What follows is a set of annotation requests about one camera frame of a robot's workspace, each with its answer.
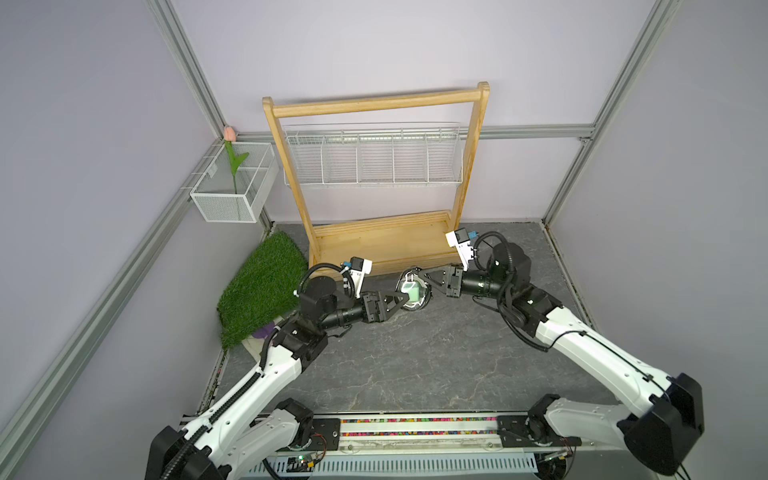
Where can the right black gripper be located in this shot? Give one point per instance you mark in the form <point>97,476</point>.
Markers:
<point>450,278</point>

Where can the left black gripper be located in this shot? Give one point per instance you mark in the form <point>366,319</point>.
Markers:
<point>377,312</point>

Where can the green charger adapter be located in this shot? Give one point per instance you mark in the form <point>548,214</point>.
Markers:
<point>413,290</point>

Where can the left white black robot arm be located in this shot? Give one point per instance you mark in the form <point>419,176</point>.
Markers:
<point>252,390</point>

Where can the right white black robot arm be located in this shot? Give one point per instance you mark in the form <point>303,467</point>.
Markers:
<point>658,417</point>

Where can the green artificial grass mat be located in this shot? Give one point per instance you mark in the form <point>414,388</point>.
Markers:
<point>262,289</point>

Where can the pink tulip artificial flower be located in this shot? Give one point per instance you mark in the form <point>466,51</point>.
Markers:
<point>235,160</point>

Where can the wooden rack frame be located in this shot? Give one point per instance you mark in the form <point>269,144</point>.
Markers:
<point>393,242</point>

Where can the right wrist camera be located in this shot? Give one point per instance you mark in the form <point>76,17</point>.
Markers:
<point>461,239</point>

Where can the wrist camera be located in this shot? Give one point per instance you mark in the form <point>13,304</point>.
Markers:
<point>358,268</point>
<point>461,239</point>

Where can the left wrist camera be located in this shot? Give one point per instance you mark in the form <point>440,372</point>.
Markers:
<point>358,268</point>

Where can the white wire basket shelf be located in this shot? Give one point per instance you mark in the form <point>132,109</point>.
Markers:
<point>376,155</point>

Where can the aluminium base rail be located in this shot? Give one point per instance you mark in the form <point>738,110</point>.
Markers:
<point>420,432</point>

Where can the white mesh wall basket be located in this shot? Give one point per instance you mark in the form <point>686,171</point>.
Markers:
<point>213,192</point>

